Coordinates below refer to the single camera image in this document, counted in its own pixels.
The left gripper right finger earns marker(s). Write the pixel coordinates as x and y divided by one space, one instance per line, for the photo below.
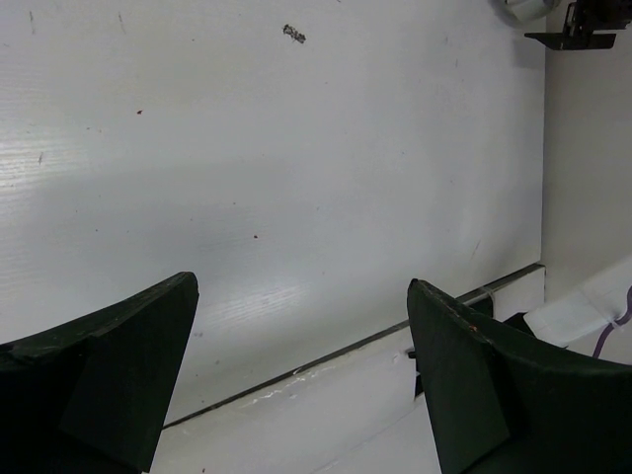
502 401

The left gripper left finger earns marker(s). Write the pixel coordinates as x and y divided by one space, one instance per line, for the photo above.
92 395

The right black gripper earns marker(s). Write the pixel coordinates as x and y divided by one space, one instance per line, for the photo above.
583 18

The white grey headphones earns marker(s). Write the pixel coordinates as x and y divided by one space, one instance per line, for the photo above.
526 11

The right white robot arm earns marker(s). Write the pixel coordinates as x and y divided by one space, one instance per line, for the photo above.
583 311

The white glossy cover panel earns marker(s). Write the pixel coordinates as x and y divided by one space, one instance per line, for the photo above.
357 413

